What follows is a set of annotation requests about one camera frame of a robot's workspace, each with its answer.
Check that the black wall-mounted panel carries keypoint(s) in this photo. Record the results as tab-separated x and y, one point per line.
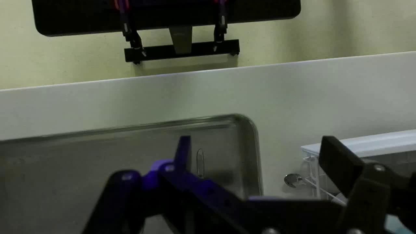
78	17

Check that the stainless steel sink basin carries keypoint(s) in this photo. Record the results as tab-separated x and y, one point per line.
65	173

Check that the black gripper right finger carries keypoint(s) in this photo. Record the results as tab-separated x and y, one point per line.
368	189

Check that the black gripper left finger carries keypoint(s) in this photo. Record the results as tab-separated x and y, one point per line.
195	195

